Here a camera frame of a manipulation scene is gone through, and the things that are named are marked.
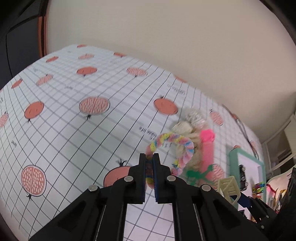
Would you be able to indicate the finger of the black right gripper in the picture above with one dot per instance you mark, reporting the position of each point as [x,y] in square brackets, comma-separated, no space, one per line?
[246,202]

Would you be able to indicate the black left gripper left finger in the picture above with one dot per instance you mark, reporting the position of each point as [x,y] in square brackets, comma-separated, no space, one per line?
[98,213]

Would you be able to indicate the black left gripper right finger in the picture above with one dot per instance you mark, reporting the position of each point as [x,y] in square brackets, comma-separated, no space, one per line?
[201,213]

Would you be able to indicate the cream plastic hair claw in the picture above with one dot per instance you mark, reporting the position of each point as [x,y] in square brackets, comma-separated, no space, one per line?
[229,189]

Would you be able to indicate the black toy car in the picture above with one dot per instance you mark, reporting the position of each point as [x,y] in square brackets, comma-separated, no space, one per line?
[243,181]

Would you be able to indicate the colourful building block toy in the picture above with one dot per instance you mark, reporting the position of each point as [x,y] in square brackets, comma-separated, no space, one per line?
[258,188]

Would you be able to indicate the teal white shallow box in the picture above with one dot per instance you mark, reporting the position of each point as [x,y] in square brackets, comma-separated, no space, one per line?
[254,169]

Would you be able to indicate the green plastic hair clip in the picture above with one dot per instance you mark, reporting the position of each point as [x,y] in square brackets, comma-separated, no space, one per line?
[193,176]

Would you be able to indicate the white wooden shelf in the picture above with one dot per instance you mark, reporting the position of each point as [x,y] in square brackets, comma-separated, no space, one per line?
[279,149]

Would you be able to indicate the bag of cotton swabs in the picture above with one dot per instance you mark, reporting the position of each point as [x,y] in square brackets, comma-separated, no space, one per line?
[195,118]

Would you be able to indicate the pomegranate grid tablecloth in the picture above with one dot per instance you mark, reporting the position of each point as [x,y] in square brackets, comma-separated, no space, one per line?
[70,117]

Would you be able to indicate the dark cabinet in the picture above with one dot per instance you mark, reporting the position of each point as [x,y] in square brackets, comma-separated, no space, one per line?
[23,35]

